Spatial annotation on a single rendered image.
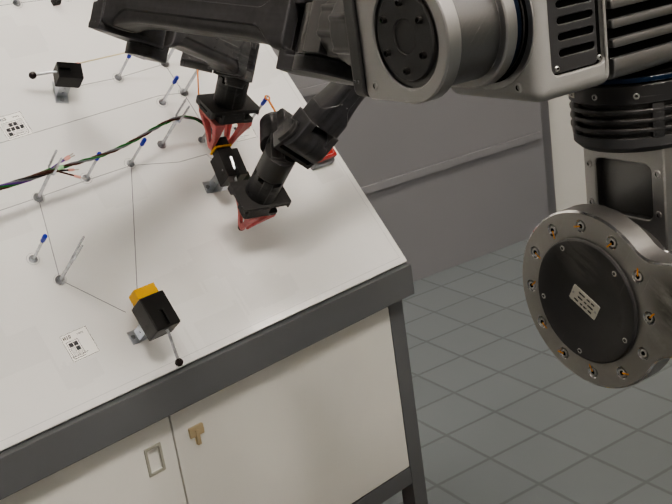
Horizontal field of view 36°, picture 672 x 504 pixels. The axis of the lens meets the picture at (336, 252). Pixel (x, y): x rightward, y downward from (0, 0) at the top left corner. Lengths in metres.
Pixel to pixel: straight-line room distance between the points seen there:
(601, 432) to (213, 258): 1.63
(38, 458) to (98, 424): 0.11
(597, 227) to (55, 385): 0.94
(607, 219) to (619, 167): 0.09
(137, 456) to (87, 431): 0.15
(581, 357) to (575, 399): 2.21
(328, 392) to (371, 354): 0.13
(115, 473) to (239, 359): 0.28
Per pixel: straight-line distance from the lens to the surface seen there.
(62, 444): 1.69
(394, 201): 4.33
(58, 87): 1.96
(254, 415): 1.95
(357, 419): 2.14
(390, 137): 4.28
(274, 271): 1.94
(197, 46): 1.54
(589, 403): 3.36
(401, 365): 2.20
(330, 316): 1.96
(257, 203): 1.82
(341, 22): 1.01
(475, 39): 0.91
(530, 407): 3.35
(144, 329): 1.71
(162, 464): 1.85
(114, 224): 1.86
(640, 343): 1.11
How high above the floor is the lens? 1.56
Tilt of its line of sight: 18 degrees down
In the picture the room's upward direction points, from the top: 8 degrees counter-clockwise
